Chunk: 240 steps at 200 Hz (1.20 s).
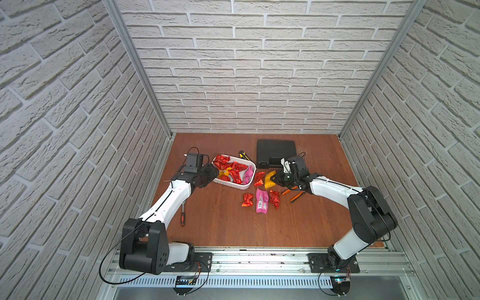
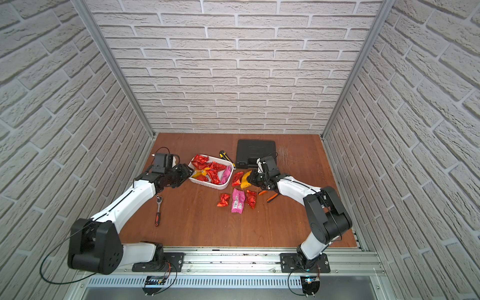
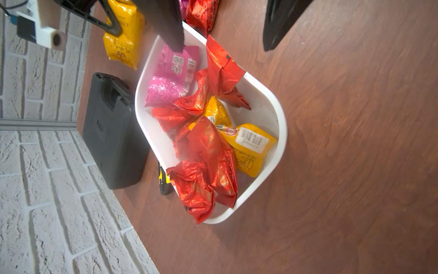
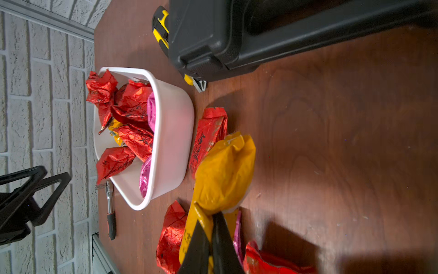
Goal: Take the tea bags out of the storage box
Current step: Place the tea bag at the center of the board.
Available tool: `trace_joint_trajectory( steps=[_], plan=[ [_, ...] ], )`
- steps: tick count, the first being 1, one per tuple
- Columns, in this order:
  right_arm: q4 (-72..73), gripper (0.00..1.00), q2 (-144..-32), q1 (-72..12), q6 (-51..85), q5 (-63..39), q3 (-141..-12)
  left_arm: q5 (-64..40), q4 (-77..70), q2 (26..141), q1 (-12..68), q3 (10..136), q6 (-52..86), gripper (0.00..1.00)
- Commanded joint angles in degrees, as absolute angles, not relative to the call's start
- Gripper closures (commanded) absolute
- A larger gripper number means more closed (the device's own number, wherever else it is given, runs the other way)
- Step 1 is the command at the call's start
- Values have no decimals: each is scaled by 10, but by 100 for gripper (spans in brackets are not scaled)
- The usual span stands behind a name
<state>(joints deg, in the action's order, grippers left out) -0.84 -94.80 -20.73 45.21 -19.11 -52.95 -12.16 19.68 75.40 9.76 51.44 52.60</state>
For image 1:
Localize yellow tea bag packet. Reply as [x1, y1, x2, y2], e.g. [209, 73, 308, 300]
[264, 170, 276, 190]

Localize red tea bag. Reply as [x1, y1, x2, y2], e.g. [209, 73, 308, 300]
[253, 171, 265, 187]
[242, 193, 254, 207]
[268, 190, 280, 209]

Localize pink tea bag packet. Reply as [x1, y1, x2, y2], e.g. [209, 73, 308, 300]
[256, 189, 269, 215]

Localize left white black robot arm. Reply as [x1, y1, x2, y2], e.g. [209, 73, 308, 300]
[119, 152, 218, 275]

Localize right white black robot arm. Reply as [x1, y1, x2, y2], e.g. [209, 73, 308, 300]
[273, 155, 398, 271]

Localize yellow tea bag in box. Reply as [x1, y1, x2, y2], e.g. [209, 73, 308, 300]
[218, 167, 232, 179]

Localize white plastic storage box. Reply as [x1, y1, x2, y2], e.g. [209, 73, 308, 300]
[212, 154, 256, 190]

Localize black plastic tool case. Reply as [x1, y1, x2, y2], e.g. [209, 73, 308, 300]
[256, 139, 297, 169]

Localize left controller board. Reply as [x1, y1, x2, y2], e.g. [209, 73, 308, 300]
[173, 275, 198, 296]

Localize controller board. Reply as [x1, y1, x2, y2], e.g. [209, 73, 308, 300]
[173, 275, 198, 296]
[330, 276, 351, 297]

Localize right controller board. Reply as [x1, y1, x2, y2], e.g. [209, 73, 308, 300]
[330, 276, 351, 297]

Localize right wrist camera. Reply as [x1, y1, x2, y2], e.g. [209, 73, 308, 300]
[281, 159, 296, 174]

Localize orange handled pliers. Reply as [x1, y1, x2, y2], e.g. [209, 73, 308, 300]
[281, 186, 306, 203]

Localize red handled ratchet wrench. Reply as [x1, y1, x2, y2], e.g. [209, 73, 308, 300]
[180, 201, 186, 227]

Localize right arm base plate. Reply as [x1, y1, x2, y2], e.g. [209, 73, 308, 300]
[307, 252, 360, 274]

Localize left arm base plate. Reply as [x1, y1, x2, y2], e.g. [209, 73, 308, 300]
[163, 252, 213, 274]

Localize aluminium front rail frame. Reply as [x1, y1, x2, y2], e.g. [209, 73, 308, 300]
[102, 247, 416, 291]

